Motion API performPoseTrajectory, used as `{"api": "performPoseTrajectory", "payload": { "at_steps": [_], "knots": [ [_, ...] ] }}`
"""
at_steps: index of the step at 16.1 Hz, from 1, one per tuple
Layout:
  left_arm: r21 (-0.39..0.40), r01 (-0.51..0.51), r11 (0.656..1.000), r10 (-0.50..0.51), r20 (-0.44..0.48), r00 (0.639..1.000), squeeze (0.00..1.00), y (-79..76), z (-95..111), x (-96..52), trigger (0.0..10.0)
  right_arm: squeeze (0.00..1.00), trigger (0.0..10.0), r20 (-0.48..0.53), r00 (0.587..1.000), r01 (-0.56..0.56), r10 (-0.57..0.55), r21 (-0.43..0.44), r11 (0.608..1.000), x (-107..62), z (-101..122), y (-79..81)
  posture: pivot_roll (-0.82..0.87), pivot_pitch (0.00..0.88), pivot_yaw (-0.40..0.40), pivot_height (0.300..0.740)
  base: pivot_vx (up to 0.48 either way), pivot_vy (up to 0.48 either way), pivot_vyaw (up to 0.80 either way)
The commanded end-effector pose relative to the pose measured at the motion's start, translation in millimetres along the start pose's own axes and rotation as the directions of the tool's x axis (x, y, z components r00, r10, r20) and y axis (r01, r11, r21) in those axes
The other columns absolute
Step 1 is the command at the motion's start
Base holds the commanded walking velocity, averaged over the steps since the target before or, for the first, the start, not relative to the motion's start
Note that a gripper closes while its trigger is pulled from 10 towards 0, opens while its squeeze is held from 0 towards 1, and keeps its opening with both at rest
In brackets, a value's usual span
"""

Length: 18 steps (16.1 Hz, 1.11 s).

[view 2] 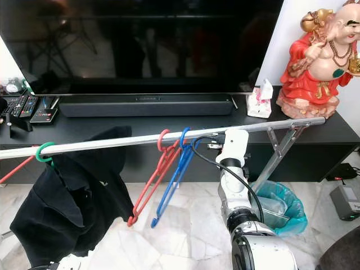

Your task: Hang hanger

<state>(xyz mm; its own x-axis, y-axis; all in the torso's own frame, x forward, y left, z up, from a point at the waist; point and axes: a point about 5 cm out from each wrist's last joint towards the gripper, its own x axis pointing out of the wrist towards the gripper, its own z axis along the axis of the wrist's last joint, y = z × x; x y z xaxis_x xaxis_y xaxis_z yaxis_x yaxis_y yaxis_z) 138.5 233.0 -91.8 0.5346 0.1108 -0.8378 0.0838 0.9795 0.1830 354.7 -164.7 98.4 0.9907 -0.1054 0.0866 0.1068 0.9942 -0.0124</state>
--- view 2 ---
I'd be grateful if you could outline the red plastic hanger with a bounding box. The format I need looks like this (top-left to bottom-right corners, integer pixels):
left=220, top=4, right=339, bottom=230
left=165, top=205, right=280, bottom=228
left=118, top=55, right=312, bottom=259
left=127, top=129, right=183, bottom=227
left=0, top=155, right=37, bottom=185

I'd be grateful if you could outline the green plastic hanger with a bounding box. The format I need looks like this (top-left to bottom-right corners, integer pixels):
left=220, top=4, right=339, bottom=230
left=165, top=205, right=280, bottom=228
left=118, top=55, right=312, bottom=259
left=35, top=142, right=57, bottom=165

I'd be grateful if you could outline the blue plastic hanger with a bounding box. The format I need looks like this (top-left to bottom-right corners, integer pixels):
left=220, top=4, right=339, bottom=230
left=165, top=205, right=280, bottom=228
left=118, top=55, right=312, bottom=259
left=151, top=128, right=195, bottom=228

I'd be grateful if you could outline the black TV remote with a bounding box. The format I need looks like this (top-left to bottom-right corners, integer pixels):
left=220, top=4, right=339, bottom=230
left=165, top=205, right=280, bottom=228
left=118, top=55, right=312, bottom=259
left=8, top=96, right=26, bottom=118
left=22, top=93, right=41, bottom=119

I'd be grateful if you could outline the small black device box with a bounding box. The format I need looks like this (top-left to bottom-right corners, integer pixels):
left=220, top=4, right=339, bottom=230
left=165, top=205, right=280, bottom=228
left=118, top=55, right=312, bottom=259
left=31, top=108, right=60, bottom=124

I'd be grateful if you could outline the black t-shirt green logo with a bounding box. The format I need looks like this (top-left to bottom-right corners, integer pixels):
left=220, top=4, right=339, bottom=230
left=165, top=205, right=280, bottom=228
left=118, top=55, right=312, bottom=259
left=10, top=127, right=134, bottom=269

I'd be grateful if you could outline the silver metal clothes rack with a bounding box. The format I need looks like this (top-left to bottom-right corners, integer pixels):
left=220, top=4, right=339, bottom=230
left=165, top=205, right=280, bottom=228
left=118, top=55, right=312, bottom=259
left=0, top=116, right=327, bottom=195

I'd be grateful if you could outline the black TV cabinet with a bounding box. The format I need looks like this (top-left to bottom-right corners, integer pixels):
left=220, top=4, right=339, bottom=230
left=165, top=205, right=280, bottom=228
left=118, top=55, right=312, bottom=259
left=0, top=90, right=360, bottom=186

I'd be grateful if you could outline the black soundbar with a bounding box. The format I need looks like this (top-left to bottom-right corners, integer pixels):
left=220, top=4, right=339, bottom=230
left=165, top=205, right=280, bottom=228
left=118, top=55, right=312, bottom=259
left=58, top=93, right=237, bottom=118

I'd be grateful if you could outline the black flat television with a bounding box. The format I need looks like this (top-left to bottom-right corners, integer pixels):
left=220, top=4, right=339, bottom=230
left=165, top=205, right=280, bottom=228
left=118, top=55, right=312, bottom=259
left=0, top=0, right=285, bottom=96

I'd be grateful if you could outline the white pink tissue box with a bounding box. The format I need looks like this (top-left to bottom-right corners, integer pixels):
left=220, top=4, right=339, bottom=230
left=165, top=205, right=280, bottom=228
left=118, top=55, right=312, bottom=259
left=246, top=79, right=275, bottom=119

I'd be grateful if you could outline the teal plastic bucket liner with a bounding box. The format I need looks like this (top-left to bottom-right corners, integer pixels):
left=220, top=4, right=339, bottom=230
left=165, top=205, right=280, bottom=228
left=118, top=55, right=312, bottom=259
left=256, top=181, right=308, bottom=236

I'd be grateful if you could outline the red laughing buddha figurine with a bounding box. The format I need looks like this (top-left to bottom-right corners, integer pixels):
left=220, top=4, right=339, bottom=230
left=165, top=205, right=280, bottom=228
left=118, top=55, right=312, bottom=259
left=280, top=0, right=360, bottom=120

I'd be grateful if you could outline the black power adapter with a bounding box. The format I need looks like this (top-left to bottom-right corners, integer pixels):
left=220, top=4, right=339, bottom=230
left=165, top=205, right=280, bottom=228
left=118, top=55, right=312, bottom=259
left=325, top=163, right=358, bottom=182

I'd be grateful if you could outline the grey floor device box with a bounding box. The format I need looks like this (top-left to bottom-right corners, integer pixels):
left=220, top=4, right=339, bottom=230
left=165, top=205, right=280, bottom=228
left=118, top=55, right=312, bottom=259
left=329, top=186, right=360, bottom=221

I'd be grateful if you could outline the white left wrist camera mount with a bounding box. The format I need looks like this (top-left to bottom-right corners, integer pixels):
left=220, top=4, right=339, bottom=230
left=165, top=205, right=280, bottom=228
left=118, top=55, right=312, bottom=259
left=57, top=254, right=93, bottom=270

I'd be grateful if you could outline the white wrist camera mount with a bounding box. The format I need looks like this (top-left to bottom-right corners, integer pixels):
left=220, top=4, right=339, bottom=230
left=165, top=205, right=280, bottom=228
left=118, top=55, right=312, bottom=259
left=57, top=254, right=93, bottom=270
left=219, top=129, right=250, bottom=167

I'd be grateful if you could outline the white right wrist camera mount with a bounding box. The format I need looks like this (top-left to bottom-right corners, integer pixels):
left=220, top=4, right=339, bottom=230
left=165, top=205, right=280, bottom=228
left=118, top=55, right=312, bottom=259
left=219, top=129, right=250, bottom=167

